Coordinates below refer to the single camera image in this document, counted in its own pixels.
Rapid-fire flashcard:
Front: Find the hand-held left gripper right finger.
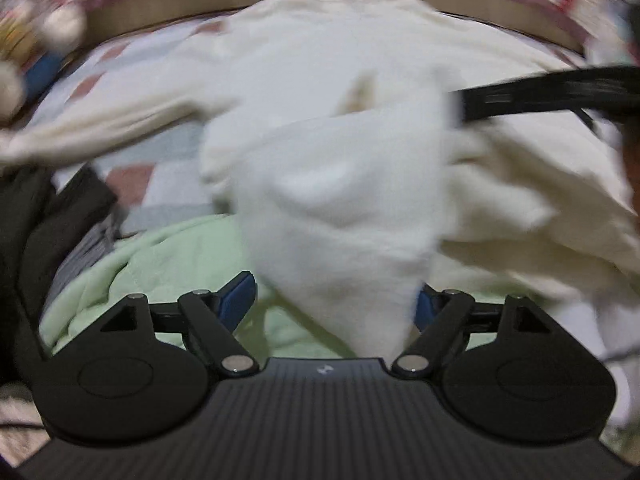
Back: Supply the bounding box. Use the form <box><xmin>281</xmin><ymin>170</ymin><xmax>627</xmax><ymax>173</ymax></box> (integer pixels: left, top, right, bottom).
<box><xmin>391</xmin><ymin>284</ymin><xmax>550</xmax><ymax>378</ymax></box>

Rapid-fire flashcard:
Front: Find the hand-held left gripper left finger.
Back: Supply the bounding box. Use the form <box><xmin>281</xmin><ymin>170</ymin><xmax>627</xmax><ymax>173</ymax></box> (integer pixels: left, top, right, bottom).
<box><xmin>100</xmin><ymin>271</ymin><xmax>259</xmax><ymax>380</ymax></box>

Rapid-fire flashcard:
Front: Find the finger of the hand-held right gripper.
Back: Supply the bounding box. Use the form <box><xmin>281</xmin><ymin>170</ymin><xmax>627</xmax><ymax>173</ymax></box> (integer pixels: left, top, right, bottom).
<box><xmin>452</xmin><ymin>66</ymin><xmax>640</xmax><ymax>126</ymax></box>

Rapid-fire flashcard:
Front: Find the cream white sweater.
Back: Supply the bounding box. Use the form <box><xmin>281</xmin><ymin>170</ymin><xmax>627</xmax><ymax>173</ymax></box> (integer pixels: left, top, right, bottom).
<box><xmin>0</xmin><ymin>0</ymin><xmax>640</xmax><ymax>361</ymax></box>

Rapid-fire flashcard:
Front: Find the light green garment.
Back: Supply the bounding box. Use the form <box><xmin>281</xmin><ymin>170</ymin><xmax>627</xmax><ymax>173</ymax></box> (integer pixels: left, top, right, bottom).
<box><xmin>39</xmin><ymin>214</ymin><xmax>506</xmax><ymax>361</ymax></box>

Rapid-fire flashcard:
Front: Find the checked floor mat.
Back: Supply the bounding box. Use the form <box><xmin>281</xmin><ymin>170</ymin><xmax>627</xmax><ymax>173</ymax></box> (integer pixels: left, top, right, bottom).
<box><xmin>20</xmin><ymin>10</ymin><xmax>251</xmax><ymax>236</ymax></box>

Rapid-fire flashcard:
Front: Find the grey garment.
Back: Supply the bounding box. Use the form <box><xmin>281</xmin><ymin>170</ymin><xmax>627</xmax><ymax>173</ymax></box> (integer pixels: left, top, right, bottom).
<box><xmin>50</xmin><ymin>205</ymin><xmax>123</xmax><ymax>301</ymax></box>

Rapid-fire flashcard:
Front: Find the dark brown knit garment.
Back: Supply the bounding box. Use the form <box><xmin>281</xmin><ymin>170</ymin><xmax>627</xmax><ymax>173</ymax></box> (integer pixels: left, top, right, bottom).
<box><xmin>0</xmin><ymin>162</ymin><xmax>118</xmax><ymax>386</ymax></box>

